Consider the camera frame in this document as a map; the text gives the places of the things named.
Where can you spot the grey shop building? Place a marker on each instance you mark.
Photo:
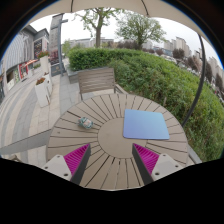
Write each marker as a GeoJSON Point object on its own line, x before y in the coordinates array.
{"type": "Point", "coordinates": [21, 54]}

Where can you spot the left bare-trunk tree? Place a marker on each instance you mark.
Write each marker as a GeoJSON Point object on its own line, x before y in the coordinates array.
{"type": "Point", "coordinates": [94, 19]}

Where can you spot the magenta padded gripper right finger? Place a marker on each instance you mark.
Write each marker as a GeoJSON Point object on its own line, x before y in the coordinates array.
{"type": "Point", "coordinates": [153, 166]}

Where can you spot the slatted wooden chair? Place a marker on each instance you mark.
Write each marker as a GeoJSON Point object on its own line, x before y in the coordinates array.
{"type": "Point", "coordinates": [98, 79]}

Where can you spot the white flower planter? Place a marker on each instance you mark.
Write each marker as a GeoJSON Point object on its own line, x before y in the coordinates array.
{"type": "Point", "coordinates": [42, 92]}
{"type": "Point", "coordinates": [43, 57]}

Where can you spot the green hedge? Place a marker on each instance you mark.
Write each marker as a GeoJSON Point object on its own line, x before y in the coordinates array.
{"type": "Point", "coordinates": [168, 85]}

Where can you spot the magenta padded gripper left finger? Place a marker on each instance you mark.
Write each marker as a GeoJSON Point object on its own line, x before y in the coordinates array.
{"type": "Point", "coordinates": [70, 167]}

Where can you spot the right leafy tree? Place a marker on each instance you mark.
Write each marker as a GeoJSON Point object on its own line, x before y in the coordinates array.
{"type": "Point", "coordinates": [139, 28]}

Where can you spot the grey sign pillar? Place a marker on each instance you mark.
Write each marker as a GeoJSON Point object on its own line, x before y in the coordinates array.
{"type": "Point", "coordinates": [55, 52]}

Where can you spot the green white computer mouse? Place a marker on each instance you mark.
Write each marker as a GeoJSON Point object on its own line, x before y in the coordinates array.
{"type": "Point", "coordinates": [85, 122]}

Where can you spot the far white flower planter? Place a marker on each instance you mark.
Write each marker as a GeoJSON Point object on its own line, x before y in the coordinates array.
{"type": "Point", "coordinates": [43, 57]}

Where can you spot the near white flower planter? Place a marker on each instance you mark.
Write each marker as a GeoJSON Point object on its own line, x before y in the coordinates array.
{"type": "Point", "coordinates": [42, 92]}

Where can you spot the round slatted wooden table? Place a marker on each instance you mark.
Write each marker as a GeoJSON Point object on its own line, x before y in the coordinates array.
{"type": "Point", "coordinates": [111, 164]}

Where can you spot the beige patio umbrella canopy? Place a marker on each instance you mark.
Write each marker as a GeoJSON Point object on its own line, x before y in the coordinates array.
{"type": "Point", "coordinates": [150, 8]}

